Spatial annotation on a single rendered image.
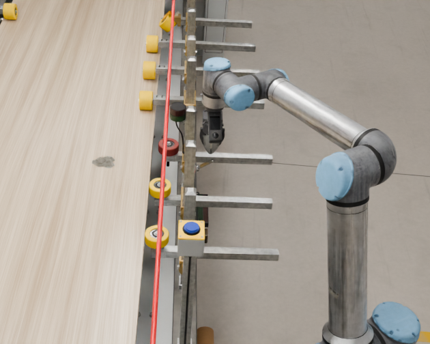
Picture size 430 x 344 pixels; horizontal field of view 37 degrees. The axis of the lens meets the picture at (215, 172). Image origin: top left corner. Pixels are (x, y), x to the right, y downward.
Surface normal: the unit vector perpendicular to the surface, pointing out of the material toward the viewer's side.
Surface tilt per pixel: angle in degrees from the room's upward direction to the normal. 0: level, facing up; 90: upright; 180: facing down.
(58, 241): 0
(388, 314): 5
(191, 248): 90
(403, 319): 5
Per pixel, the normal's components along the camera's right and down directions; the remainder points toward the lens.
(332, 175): -0.87, 0.15
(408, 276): 0.07, -0.78
